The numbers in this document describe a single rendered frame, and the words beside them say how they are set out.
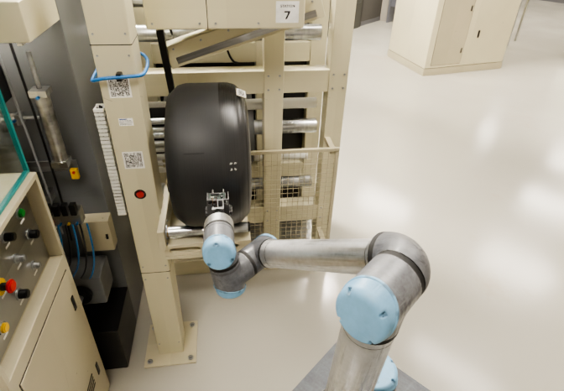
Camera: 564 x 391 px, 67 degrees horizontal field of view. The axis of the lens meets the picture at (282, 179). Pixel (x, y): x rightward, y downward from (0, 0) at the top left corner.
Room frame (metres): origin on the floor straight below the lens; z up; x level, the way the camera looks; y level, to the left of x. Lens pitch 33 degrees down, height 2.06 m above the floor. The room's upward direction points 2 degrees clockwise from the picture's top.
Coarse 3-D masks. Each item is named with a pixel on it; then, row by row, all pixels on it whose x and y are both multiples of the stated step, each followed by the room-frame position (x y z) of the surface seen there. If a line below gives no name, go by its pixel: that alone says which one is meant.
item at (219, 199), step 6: (222, 192) 1.13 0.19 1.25; (210, 198) 1.09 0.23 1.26; (216, 198) 1.08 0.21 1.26; (222, 198) 1.09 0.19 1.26; (228, 198) 1.09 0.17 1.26; (210, 204) 1.08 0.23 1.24; (216, 204) 1.07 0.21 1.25; (222, 204) 1.05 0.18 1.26; (228, 204) 1.08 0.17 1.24; (210, 210) 1.07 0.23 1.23; (216, 210) 1.03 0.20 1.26; (222, 210) 1.03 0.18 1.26; (228, 210) 1.08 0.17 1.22
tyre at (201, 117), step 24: (168, 96) 1.49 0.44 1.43; (192, 96) 1.43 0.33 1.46; (216, 96) 1.44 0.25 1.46; (240, 96) 1.49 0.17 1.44; (168, 120) 1.35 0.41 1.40; (192, 120) 1.33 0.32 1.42; (216, 120) 1.34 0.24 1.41; (240, 120) 1.37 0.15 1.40; (168, 144) 1.28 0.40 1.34; (192, 144) 1.27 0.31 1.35; (216, 144) 1.28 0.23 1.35; (240, 144) 1.30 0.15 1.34; (168, 168) 1.25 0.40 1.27; (192, 168) 1.23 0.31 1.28; (216, 168) 1.24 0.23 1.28; (240, 168) 1.26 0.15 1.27; (192, 192) 1.21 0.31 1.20; (216, 192) 1.22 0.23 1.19; (240, 192) 1.24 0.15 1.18; (192, 216) 1.22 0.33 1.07; (240, 216) 1.27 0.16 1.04
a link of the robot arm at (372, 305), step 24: (384, 264) 0.59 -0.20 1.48; (408, 264) 0.59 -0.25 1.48; (360, 288) 0.53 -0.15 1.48; (384, 288) 0.53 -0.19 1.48; (408, 288) 0.55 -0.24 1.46; (360, 312) 0.51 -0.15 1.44; (384, 312) 0.50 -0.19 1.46; (360, 336) 0.50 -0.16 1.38; (384, 336) 0.48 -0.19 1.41; (336, 360) 0.57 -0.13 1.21; (360, 360) 0.52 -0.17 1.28; (384, 360) 0.54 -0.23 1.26; (336, 384) 0.56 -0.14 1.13; (360, 384) 0.53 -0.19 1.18
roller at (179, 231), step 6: (240, 222) 1.38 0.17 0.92; (246, 222) 1.38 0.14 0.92; (168, 228) 1.33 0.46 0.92; (174, 228) 1.33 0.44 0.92; (180, 228) 1.34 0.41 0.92; (186, 228) 1.34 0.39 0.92; (192, 228) 1.34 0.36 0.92; (198, 228) 1.34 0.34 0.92; (234, 228) 1.36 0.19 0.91; (240, 228) 1.36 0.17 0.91; (246, 228) 1.36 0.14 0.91; (168, 234) 1.31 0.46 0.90; (174, 234) 1.32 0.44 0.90; (180, 234) 1.32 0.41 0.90; (186, 234) 1.32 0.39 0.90; (192, 234) 1.33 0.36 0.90; (198, 234) 1.33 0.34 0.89
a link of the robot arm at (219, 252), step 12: (216, 228) 0.93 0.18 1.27; (228, 228) 0.94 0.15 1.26; (204, 240) 0.90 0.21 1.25; (216, 240) 0.87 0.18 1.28; (228, 240) 0.88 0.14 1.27; (204, 252) 0.85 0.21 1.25; (216, 252) 0.85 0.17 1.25; (228, 252) 0.86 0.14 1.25; (216, 264) 0.84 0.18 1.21; (228, 264) 0.85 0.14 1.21
